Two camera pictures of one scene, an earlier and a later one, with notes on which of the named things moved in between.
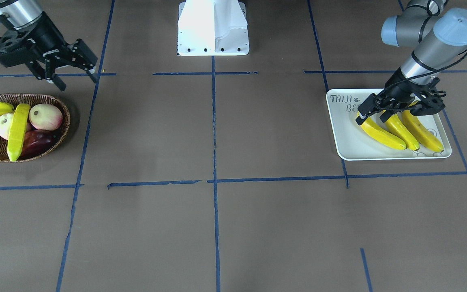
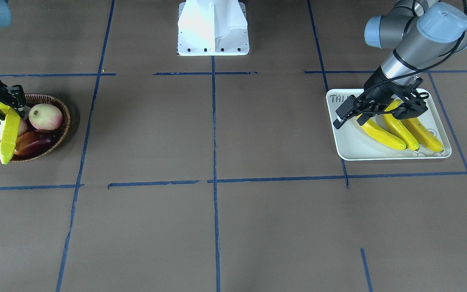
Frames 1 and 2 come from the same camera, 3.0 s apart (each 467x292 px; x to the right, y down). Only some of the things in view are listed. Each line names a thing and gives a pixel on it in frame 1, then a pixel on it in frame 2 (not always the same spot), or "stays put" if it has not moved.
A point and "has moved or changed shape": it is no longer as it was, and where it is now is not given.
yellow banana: [394, 123] stays put
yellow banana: [19, 121] has moved or changed shape
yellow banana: [380, 136] stays put
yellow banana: [423, 135] stays put
